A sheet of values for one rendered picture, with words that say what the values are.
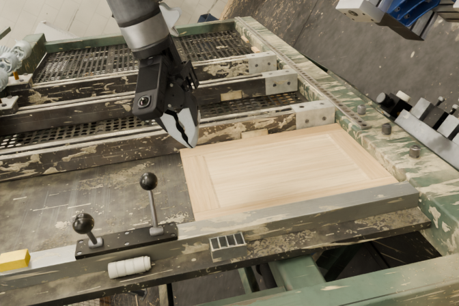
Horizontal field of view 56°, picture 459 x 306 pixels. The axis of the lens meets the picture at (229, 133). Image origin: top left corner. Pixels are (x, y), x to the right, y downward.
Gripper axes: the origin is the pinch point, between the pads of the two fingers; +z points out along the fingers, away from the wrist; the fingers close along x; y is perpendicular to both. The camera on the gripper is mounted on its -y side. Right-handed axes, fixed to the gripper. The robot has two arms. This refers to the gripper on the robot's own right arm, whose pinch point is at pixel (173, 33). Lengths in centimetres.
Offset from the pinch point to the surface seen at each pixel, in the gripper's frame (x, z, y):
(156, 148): -7.0, 21.9, -23.6
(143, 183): -43.2, 14.9, -10.9
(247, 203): -34.0, 36.4, -1.1
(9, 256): -54, 8, -37
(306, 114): 4.7, 43.1, 15.3
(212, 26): 143, 27, -22
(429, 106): -1, 58, 45
